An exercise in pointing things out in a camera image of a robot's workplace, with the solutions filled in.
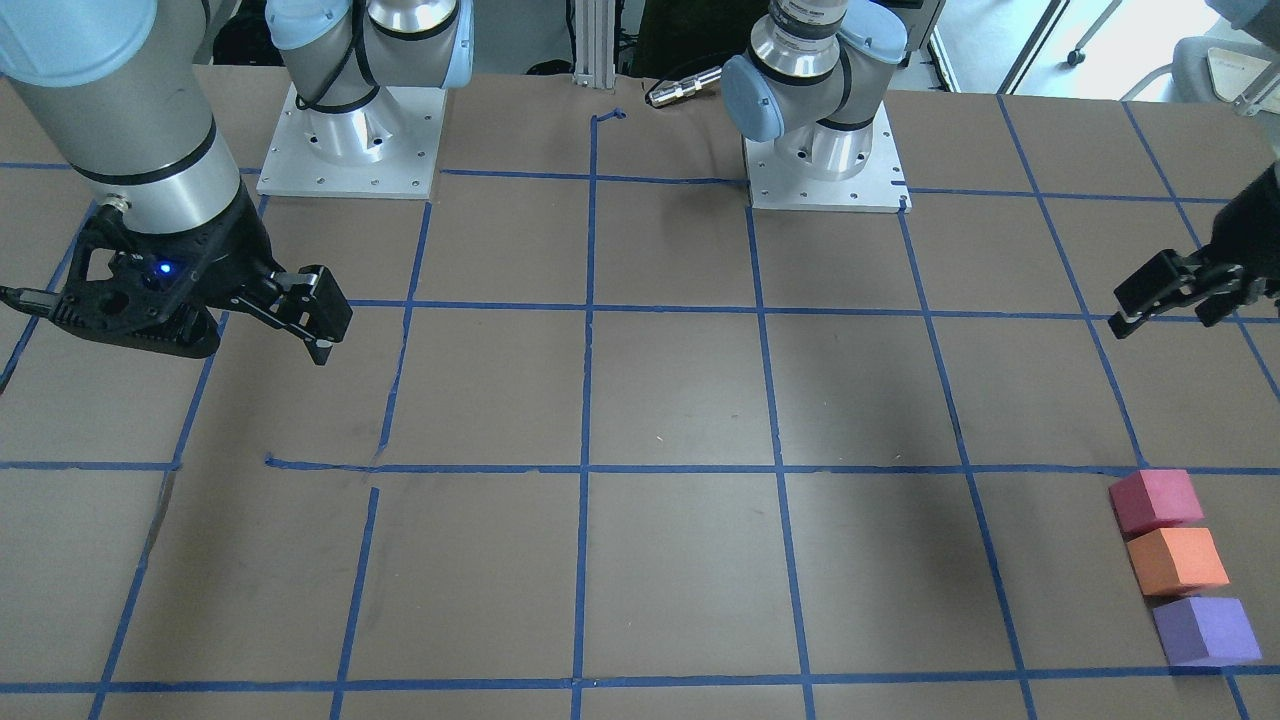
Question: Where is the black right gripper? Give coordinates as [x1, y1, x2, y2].
[47, 186, 353, 366]

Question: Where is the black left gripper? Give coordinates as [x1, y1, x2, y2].
[1108, 165, 1279, 340]

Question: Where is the orange foam block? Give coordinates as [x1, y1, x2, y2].
[1126, 527, 1230, 597]

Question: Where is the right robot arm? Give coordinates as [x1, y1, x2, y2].
[3, 1, 475, 365]

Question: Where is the red foam block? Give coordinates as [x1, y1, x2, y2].
[1108, 469, 1204, 536]

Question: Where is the purple foam block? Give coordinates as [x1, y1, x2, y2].
[1152, 596, 1263, 667]

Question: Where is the silver cylindrical connector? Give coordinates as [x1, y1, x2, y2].
[644, 65, 723, 108]

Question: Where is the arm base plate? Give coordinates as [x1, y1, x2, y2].
[742, 102, 913, 214]
[257, 87, 448, 200]

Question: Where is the aluminium frame post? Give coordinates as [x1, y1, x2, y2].
[566, 1, 625, 94]

